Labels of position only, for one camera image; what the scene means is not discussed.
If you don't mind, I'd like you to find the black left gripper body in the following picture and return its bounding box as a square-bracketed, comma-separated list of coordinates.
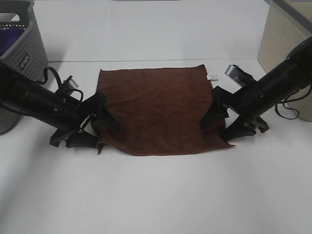
[50, 92, 107, 147]

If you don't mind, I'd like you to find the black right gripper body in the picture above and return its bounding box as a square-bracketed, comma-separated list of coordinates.
[212, 81, 270, 133]

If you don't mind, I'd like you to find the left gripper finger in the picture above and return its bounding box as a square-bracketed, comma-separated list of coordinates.
[94, 106, 121, 132]
[66, 133, 98, 148]

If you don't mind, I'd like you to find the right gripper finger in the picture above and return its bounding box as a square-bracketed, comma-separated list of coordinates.
[219, 118, 256, 141]
[199, 101, 229, 129]

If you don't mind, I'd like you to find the brown towel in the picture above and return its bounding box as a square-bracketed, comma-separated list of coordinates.
[92, 65, 229, 156]

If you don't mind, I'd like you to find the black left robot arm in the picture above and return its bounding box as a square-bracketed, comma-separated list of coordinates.
[0, 64, 121, 148]

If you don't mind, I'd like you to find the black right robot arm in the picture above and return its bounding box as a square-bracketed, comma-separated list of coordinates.
[200, 38, 312, 141]

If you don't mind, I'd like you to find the white towel care label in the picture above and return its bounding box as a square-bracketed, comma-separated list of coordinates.
[207, 74, 218, 81]

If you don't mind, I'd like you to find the grey perforated laundry basket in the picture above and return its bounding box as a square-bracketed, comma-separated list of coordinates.
[0, 0, 48, 134]

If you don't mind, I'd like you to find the beige storage bin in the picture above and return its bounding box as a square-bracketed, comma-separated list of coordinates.
[257, 0, 312, 122]

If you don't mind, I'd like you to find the purple cloth in basket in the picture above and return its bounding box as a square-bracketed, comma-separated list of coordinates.
[0, 26, 25, 56]

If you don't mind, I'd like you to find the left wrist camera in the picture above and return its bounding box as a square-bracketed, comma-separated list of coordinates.
[62, 76, 78, 92]

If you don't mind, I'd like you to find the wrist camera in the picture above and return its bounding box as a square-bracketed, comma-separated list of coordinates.
[62, 76, 78, 92]
[224, 64, 254, 87]

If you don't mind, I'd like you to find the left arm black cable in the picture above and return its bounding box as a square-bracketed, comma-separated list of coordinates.
[36, 66, 85, 103]

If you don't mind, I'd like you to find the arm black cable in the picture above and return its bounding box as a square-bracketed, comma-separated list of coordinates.
[36, 66, 85, 103]
[274, 82, 312, 120]

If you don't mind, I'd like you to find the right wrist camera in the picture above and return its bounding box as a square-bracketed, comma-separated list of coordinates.
[224, 64, 254, 87]

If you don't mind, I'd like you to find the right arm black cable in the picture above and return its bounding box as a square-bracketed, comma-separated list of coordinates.
[274, 82, 312, 120]

